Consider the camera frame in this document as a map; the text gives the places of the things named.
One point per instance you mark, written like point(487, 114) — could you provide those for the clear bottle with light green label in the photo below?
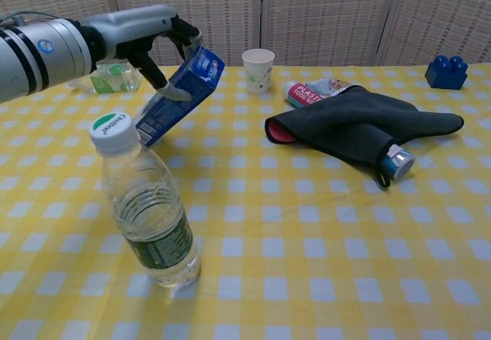
point(111, 81)

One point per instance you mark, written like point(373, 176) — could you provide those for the clear water bottle dark green label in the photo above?
point(153, 217)

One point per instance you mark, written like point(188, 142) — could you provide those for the white paper cup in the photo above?
point(258, 71)

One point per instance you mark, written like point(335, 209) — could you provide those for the beige woven folding screen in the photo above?
point(326, 10)

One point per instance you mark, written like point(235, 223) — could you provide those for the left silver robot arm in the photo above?
point(38, 56)

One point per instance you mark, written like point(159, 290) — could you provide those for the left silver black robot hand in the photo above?
point(126, 33)

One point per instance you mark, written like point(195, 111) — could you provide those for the dark grey cloth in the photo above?
point(345, 125)

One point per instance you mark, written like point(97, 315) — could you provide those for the yellow white checked tablecloth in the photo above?
point(307, 240)

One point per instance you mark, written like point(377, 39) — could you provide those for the blue toothpaste box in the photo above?
point(192, 90)

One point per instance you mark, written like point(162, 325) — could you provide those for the blue toy building block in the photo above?
point(445, 73)

